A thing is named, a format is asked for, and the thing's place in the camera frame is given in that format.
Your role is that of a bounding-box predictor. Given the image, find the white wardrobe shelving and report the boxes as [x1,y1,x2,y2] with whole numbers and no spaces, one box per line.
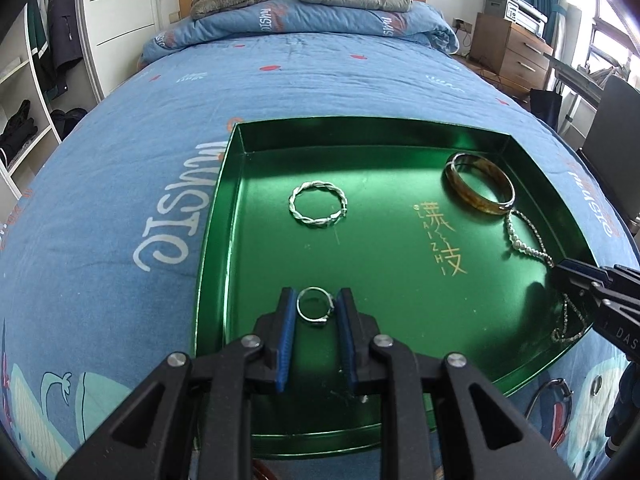
[1,0,158,211]

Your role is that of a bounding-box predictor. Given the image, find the thin silver bangle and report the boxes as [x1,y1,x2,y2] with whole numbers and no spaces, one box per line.
[525,378,574,443]

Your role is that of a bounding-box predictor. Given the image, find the blue cartoon bedspread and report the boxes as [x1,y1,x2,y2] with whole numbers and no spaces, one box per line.
[1,32,639,479]

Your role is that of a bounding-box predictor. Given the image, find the blue folded duvet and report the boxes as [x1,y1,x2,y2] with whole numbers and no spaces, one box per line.
[139,0,459,66]

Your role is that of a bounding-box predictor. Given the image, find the white printer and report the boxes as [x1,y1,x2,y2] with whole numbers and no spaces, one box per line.
[484,0,548,38]

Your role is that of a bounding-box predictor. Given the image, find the wooden drawer dresser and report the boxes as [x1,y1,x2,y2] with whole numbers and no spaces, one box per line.
[469,13,553,90]

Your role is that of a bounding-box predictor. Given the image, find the dark office chair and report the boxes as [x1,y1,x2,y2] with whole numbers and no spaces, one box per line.
[579,77,639,202]

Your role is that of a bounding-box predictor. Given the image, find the small twisted silver ring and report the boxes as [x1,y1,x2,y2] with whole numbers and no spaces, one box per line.
[287,180,350,230]

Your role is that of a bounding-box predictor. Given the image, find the dark tote bag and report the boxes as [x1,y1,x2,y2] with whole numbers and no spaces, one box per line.
[529,89,562,132]

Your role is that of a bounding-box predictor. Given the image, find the dark amber bangle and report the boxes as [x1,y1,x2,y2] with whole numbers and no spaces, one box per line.
[444,152,515,216]

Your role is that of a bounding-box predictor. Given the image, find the pearl rhinestone necklace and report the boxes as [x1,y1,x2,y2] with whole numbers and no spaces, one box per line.
[504,208,591,345]

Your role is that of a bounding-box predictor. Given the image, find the right blue gloved hand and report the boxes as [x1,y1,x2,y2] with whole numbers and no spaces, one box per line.
[605,362,640,458]

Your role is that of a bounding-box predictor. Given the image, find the green metal tray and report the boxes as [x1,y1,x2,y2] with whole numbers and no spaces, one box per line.
[194,117,594,458]

